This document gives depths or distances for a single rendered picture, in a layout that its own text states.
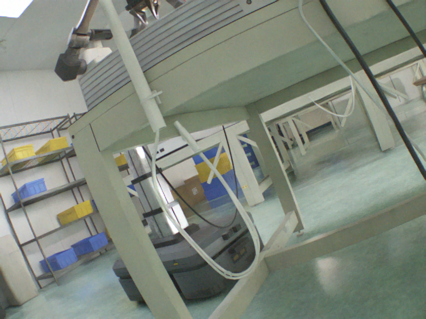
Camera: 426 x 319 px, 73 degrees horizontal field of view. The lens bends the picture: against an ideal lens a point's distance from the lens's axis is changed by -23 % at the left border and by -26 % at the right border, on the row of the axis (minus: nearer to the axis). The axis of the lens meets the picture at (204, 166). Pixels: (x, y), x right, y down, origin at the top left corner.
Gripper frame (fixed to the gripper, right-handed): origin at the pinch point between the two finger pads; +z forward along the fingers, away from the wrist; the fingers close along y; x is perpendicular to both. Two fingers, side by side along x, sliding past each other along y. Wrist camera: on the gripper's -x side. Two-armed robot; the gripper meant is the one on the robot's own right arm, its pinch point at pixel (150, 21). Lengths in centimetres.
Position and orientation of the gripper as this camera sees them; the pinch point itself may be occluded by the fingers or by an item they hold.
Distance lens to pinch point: 107.7
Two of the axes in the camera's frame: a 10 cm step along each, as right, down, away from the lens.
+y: 8.2, -3.5, -4.5
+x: 4.1, -1.9, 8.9
